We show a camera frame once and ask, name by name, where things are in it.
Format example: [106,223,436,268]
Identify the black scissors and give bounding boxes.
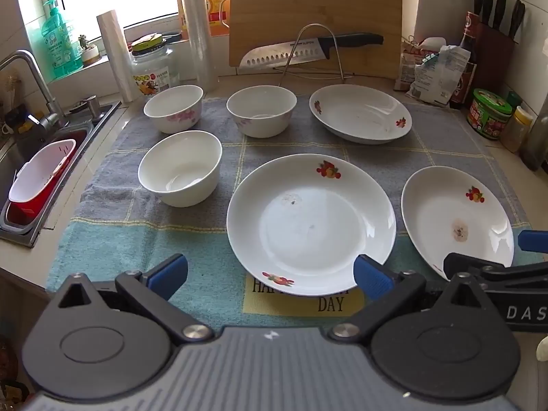
[509,0,526,40]

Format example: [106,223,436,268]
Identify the black-handled kitchen knife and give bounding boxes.
[239,32,385,69]

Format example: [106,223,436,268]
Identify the yellow-lid spice bottle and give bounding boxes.
[500,106,536,153]

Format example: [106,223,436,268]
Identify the wire knife rack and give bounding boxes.
[278,23,356,87]

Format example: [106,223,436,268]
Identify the grey blue checked cloth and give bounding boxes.
[45,94,534,318]

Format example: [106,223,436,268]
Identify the tall plastic wrap roll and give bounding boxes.
[179,0,219,92]

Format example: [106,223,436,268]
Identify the dark red knife block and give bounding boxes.
[469,21,521,110]

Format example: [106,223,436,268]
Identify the metal sink soap dispenser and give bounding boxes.
[68,95,103,123]

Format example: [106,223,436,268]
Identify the stainless steel sink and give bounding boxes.
[0,98,123,249]

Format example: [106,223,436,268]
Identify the white fruit-print plate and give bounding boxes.
[309,84,412,145]
[226,153,397,297]
[401,166,514,272]

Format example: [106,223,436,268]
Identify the white ceramic bowl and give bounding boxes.
[226,86,297,138]
[138,130,222,208]
[143,85,204,134]

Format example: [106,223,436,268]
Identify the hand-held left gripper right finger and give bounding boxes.
[329,254,497,346]

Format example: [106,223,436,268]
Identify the dark soy sauce bottle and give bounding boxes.
[449,11,479,110]

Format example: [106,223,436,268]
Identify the green dish soap bottle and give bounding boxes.
[40,0,84,80]

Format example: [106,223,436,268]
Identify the metal faucet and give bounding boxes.
[0,49,69,131]

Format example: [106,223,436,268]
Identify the red white drain basket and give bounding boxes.
[9,139,78,227]

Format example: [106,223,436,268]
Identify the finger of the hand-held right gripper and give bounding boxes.
[443,252,548,290]
[517,229,548,253]

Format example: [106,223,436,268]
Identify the white blue plastic bag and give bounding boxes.
[409,45,472,105]

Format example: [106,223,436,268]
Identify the green-lid sauce jar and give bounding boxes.
[466,88,513,140]

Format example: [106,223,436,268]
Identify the clear glass oil bottle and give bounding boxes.
[520,92,548,172]

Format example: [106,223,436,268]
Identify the small potted plant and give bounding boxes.
[78,33,102,67]

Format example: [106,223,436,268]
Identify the short plastic wrap roll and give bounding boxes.
[96,9,137,103]

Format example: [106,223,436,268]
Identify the glass jar yellow-green lid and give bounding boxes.
[129,33,180,100]

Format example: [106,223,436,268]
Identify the orange liquid bottle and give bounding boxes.
[175,0,233,37]

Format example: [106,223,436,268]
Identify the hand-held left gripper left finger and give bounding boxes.
[55,253,215,346]

